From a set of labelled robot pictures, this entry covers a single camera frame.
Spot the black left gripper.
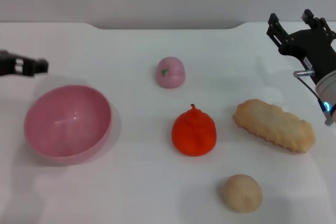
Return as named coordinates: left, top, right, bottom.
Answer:
left=0, top=49, right=49, bottom=78

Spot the right wrist grey cable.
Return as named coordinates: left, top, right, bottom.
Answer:
left=293, top=69, right=332, bottom=126

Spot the round beige toy bun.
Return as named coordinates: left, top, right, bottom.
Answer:
left=223, top=174, right=263, bottom=214

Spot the orange toy fruit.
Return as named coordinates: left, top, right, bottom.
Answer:
left=171, top=103, right=217, bottom=157

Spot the pink plastic bowl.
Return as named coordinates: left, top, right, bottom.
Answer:
left=24, top=84, right=113, bottom=159

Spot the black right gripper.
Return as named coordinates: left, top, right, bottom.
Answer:
left=266, top=8, right=336, bottom=83

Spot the long toy bread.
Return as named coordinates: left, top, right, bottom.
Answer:
left=233, top=99, right=316, bottom=154

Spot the pink toy peach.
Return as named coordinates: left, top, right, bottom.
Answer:
left=156, top=56, right=186, bottom=89

